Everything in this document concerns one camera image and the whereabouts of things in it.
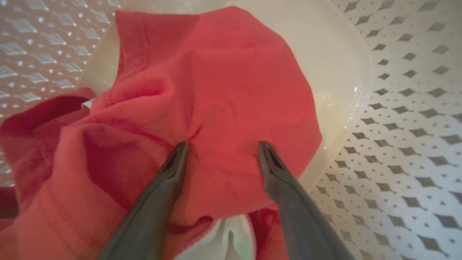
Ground white perforated laundry basket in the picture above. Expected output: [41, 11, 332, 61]
[0, 0, 462, 260]

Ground white cloth piece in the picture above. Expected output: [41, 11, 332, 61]
[175, 215, 257, 260]

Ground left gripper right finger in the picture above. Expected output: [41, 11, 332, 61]
[258, 141, 357, 260]

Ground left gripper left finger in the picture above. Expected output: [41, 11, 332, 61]
[97, 141, 190, 260]

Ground red cloth garment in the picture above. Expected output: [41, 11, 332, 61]
[0, 5, 323, 260]

